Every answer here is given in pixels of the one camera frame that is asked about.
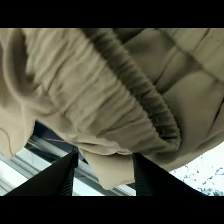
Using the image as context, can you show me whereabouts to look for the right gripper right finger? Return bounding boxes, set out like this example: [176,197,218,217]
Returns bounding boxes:
[132,152,207,197]

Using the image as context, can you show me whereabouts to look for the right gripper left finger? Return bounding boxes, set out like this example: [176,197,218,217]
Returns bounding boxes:
[4,151,79,197]

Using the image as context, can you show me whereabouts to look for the beige trousers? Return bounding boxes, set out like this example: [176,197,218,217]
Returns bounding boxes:
[0,27,224,191]

